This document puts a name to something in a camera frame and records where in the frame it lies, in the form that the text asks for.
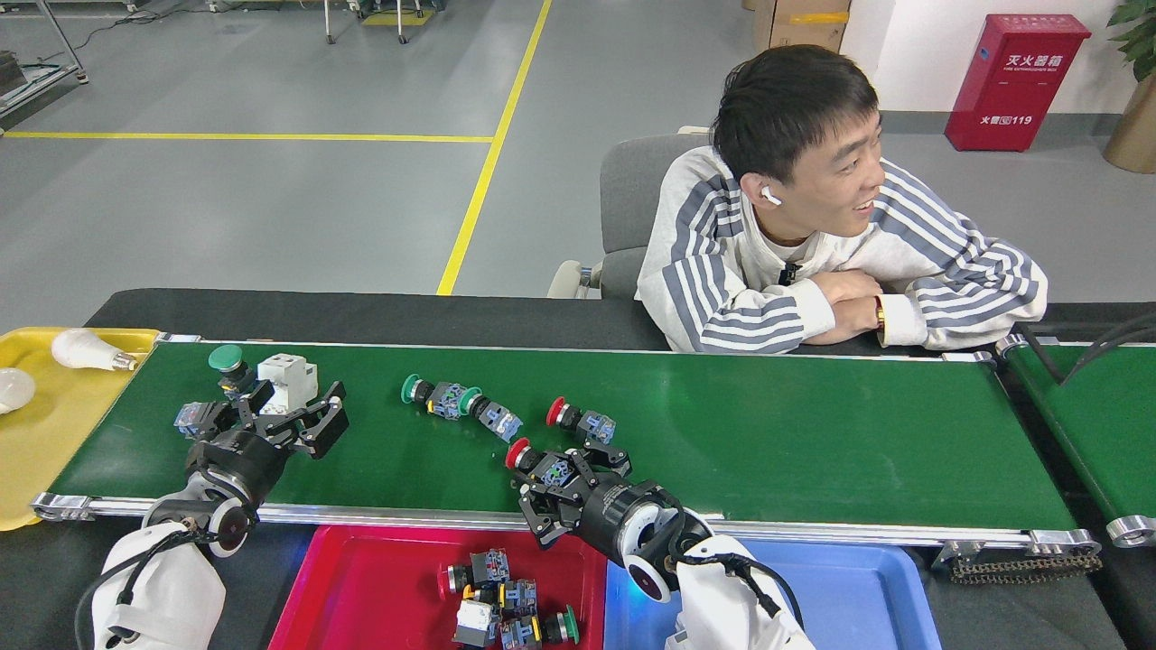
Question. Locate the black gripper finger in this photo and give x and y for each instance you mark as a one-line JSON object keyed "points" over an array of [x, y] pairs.
{"points": [[553, 515], [244, 411], [605, 462], [321, 429]]}

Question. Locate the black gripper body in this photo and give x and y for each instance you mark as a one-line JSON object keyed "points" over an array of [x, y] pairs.
{"points": [[237, 465], [614, 510]]}

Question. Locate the white circuit breaker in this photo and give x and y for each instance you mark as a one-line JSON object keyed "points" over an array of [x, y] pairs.
{"points": [[287, 379]]}

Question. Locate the black push button switch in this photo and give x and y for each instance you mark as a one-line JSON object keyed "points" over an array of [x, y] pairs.
{"points": [[488, 567]]}

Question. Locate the yellow push button switch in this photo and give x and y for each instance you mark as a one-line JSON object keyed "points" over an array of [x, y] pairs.
{"points": [[519, 598]]}

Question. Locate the person's right forearm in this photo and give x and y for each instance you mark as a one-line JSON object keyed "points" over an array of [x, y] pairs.
{"points": [[745, 316]]}

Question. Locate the person's left forearm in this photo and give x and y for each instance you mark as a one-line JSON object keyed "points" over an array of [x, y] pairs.
{"points": [[966, 316]]}

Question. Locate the red plastic tray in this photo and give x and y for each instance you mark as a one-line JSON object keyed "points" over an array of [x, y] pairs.
{"points": [[361, 596]]}

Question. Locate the yellow plastic tray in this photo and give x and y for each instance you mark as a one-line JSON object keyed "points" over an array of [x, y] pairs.
{"points": [[45, 451]]}

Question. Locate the long green belt conveyor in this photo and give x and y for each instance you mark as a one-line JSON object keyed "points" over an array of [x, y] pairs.
{"points": [[813, 433]]}

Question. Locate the blue plastic tray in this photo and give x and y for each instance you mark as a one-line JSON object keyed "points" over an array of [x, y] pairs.
{"points": [[858, 605]]}

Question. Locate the short green belt conveyor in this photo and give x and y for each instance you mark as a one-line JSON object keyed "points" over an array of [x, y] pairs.
{"points": [[1102, 424]]}

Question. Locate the person's left hand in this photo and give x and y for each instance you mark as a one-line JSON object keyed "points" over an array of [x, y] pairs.
{"points": [[853, 320]]}

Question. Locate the person's right hand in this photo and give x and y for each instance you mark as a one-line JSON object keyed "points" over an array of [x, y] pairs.
{"points": [[847, 284]]}

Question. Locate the white light bulb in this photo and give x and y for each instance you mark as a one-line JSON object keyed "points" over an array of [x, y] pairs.
{"points": [[86, 348], [16, 390]]}

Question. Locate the person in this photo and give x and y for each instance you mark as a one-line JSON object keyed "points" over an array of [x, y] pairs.
{"points": [[713, 271]]}

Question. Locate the grey office chair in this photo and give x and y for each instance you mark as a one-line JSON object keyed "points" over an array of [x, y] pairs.
{"points": [[632, 199]]}

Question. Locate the grey metal rack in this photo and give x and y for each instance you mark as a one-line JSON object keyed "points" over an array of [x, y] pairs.
{"points": [[32, 86]]}

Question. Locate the brown cardboard box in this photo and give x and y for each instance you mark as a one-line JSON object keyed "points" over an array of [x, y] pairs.
{"points": [[804, 25]]}

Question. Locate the red fire extinguisher cabinet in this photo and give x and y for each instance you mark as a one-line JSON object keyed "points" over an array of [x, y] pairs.
{"points": [[1016, 81]]}

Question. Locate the bronze plant pot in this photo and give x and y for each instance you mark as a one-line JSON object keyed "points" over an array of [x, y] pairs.
{"points": [[1133, 135]]}

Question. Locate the green leafy plant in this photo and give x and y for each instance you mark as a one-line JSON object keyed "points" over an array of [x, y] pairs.
{"points": [[1140, 36]]}

